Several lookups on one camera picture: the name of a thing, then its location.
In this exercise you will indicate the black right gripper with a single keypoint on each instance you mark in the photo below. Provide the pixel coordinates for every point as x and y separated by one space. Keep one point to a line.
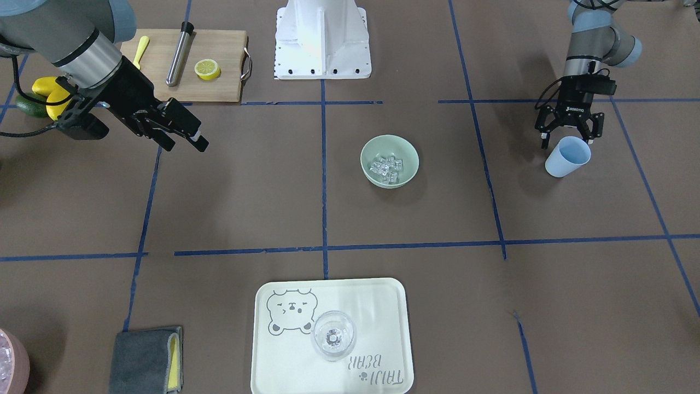
127 94

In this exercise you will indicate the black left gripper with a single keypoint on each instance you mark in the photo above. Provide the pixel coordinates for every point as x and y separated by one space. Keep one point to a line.
576 93

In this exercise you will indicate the light blue plastic cup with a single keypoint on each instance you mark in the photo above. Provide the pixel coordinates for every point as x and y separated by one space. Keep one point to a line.
568 155

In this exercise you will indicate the green bowl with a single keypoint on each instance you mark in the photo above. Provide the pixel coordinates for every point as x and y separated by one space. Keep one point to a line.
386 145

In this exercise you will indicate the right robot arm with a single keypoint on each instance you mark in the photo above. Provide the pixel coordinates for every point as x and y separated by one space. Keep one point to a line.
80 38

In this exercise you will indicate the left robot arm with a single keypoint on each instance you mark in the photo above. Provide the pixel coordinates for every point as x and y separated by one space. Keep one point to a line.
597 42

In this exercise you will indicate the ice cubes in bowl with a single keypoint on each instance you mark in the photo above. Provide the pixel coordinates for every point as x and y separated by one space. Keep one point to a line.
386 170

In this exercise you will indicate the pink bowl with ice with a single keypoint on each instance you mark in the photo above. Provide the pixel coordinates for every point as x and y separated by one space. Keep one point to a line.
15 365

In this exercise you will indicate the lemon half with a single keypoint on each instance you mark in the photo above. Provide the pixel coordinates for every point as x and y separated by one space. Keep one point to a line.
207 69

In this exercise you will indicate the wooden cutting board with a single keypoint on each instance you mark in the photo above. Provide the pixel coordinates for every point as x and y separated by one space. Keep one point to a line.
226 47

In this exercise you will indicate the yellow lemon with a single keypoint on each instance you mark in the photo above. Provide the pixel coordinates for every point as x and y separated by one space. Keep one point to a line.
57 106
48 89

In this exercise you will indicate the green lime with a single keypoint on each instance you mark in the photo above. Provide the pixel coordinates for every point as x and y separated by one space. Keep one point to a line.
32 108

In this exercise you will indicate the grey folded cloth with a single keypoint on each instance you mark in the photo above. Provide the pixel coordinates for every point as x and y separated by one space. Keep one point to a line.
147 361

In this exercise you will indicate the clear wine glass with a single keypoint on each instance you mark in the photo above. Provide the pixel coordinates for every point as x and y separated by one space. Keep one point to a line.
334 335

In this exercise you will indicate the cream bear tray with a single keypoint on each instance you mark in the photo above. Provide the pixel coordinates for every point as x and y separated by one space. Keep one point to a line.
285 361

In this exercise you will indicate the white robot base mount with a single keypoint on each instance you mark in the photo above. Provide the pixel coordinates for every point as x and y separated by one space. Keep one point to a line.
322 40

